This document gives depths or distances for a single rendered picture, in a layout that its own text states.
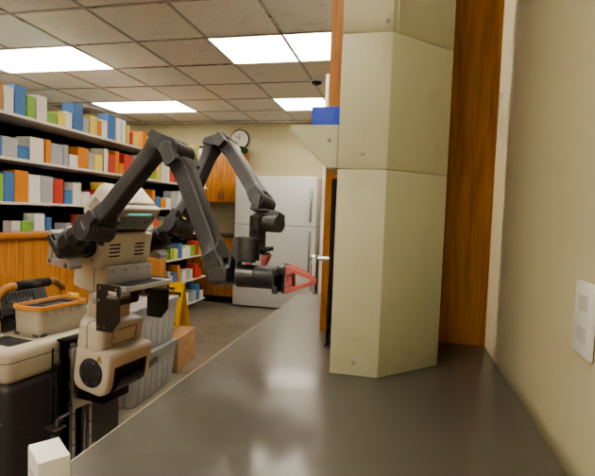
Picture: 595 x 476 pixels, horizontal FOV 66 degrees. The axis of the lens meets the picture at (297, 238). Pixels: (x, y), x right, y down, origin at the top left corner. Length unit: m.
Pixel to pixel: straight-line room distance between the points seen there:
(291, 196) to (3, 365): 4.73
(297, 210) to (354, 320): 5.05
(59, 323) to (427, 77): 1.58
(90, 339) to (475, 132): 1.42
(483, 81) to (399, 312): 0.73
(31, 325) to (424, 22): 1.65
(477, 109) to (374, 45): 0.46
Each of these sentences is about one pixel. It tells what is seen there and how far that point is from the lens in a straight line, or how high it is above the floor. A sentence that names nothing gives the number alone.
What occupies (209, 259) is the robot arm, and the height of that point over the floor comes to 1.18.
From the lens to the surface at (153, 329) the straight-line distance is 3.36.
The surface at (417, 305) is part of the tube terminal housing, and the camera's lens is 1.14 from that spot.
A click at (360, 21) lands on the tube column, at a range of 1.13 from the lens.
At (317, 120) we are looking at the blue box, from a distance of 1.29.
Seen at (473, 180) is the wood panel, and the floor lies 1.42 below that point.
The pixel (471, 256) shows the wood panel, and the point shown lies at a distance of 1.42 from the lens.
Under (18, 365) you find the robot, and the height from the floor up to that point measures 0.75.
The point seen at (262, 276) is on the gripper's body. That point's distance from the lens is 1.12.
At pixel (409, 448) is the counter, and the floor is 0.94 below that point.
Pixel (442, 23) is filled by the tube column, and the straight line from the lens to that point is 1.23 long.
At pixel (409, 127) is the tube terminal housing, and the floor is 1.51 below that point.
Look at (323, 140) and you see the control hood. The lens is 1.06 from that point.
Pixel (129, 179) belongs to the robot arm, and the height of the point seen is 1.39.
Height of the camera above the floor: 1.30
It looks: 3 degrees down
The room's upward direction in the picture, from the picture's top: 2 degrees clockwise
